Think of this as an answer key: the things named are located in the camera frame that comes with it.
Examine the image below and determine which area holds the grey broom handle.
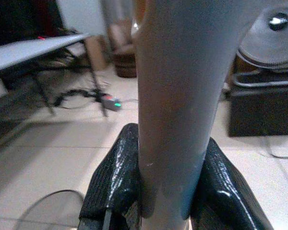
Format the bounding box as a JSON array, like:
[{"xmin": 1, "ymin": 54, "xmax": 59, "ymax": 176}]
[{"xmin": 133, "ymin": 0, "xmax": 271, "ymax": 230}]

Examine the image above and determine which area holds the white folding table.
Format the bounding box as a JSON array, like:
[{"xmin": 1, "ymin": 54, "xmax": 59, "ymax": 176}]
[{"xmin": 0, "ymin": 33, "xmax": 109, "ymax": 118}]

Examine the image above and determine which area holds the black cable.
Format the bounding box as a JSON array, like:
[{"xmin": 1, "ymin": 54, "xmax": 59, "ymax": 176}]
[{"xmin": 48, "ymin": 88, "xmax": 104, "ymax": 108}]

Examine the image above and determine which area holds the brown wooden stool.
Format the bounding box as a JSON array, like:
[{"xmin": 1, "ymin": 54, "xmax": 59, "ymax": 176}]
[{"xmin": 113, "ymin": 51, "xmax": 137, "ymax": 79}]

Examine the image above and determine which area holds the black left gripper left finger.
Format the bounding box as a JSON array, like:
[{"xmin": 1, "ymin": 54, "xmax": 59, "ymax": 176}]
[{"xmin": 79, "ymin": 123, "xmax": 143, "ymax": 230}]

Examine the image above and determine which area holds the black box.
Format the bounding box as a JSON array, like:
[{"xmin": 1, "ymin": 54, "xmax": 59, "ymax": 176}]
[{"xmin": 228, "ymin": 71, "xmax": 288, "ymax": 138}]

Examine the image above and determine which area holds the grey power strip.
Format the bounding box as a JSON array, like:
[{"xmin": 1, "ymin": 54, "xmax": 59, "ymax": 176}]
[{"xmin": 101, "ymin": 94, "xmax": 122, "ymax": 111}]

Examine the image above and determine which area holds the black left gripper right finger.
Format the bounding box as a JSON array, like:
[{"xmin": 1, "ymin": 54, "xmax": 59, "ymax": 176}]
[{"xmin": 190, "ymin": 138, "xmax": 275, "ymax": 230}]

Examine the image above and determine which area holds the transparent round bin rim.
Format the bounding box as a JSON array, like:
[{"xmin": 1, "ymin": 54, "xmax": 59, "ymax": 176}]
[{"xmin": 16, "ymin": 189, "xmax": 85, "ymax": 230}]

